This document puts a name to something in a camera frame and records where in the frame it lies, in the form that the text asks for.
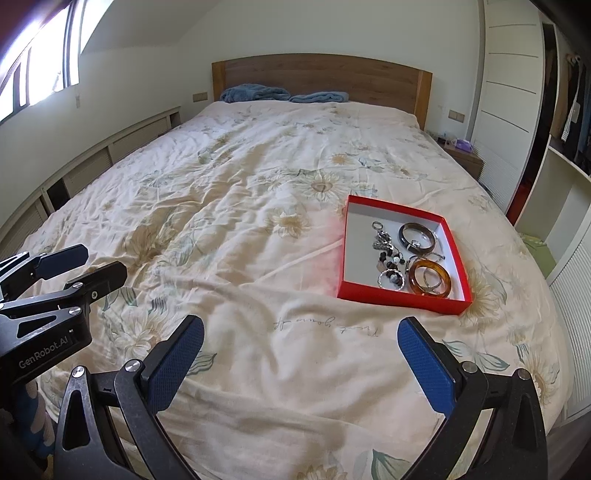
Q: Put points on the low white cabinet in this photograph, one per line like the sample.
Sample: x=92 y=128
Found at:
x=92 y=157

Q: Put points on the wall switch plate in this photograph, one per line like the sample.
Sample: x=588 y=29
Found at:
x=456 y=114
x=201 y=96

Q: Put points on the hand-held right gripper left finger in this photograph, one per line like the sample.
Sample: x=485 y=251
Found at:
x=178 y=364

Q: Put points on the blue towel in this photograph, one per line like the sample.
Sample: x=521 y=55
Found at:
x=251 y=92
x=321 y=97

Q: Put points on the white louvered cabinet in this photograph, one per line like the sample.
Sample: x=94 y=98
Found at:
x=572 y=332

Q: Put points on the amber bangle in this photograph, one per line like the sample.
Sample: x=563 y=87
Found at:
x=418 y=288

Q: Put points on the purple tissue box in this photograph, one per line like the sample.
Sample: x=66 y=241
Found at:
x=461 y=145

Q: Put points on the dark tortoiseshell bangle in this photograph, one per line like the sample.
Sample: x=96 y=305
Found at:
x=406 y=230

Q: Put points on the hanging clothes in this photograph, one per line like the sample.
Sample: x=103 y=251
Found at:
x=572 y=97

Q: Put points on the window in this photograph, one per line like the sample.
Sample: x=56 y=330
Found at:
x=41 y=55

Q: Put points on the white open shelf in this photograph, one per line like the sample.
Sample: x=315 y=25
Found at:
x=565 y=194

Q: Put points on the red jewelry box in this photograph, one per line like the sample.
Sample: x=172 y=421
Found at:
x=360 y=258

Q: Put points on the blue printed cloth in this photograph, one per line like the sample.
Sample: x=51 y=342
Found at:
x=34 y=415

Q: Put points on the wooden nightstand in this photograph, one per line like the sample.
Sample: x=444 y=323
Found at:
x=467 y=159

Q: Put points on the white wardrobe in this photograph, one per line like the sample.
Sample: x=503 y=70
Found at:
x=508 y=101

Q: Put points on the green cloth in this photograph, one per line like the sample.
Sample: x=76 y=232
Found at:
x=540 y=251

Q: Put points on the wooden headboard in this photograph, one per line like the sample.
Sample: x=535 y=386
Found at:
x=323 y=76

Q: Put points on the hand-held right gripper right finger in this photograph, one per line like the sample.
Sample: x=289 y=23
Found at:
x=422 y=364

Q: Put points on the thin silver bangle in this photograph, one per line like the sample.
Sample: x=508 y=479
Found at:
x=436 y=281

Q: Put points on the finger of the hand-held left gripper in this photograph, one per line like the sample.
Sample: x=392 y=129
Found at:
x=62 y=262
x=99 y=279

